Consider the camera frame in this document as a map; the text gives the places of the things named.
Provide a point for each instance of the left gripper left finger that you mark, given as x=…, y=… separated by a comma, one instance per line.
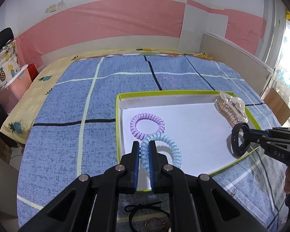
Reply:
x=134, y=168

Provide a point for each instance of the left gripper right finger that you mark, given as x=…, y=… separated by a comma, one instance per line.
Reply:
x=155, y=165

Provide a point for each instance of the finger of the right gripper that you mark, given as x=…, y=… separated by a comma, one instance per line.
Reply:
x=253, y=134
x=252, y=141

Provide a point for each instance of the black wristband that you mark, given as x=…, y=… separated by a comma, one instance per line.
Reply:
x=239, y=147

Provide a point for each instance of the black hair tie pink charm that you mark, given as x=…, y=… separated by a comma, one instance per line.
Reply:
x=154, y=217

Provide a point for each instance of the clear bag with gold jewelry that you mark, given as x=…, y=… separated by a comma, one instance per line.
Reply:
x=232, y=108

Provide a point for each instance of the wooden nightstand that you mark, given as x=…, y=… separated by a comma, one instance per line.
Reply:
x=278, y=106

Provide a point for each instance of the green white tray box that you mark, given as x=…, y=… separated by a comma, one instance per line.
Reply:
x=191, y=119

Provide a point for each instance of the beige bed headboard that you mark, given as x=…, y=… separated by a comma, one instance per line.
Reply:
x=254, y=71

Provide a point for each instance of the blue plaid bed blanket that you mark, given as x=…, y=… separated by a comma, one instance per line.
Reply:
x=52, y=162

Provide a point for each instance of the cardboard box with items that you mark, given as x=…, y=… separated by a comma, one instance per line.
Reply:
x=5, y=152

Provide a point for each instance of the red small box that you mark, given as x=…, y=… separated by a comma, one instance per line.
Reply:
x=33, y=72

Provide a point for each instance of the pink plastic storage box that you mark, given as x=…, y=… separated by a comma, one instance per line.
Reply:
x=14, y=90

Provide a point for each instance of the pineapple print fabric bag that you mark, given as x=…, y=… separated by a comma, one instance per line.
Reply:
x=9, y=63

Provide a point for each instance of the black bag on top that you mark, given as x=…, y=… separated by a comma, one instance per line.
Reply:
x=6, y=35

